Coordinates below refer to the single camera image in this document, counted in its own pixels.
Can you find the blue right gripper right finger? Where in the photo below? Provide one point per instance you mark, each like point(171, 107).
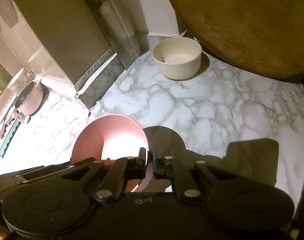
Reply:
point(162, 166)

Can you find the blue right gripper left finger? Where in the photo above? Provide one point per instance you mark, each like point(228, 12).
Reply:
point(136, 166)

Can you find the pink round bowl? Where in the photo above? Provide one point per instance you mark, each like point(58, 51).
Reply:
point(111, 137)

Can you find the cream round bowl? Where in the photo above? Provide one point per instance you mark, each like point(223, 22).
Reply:
point(178, 58)

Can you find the blue ice cube tray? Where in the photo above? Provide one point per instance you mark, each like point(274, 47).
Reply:
point(8, 135)

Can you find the pink leaf dish left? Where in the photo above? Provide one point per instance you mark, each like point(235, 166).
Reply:
point(2, 128)

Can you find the pink leaf dish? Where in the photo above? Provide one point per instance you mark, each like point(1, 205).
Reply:
point(2, 128)
point(9, 117)

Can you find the pink leaf dish right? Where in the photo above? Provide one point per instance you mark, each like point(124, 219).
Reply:
point(9, 117)

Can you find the white floral ceramic bowl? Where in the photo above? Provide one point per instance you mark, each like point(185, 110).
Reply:
point(21, 80)

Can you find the steel cleaver knife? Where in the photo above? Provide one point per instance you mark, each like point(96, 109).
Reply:
point(114, 19)

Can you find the round wooden cutting board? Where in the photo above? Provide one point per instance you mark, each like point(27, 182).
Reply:
point(265, 37)

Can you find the pink steel-lined handled bowl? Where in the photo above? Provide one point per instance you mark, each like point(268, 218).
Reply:
point(28, 101)

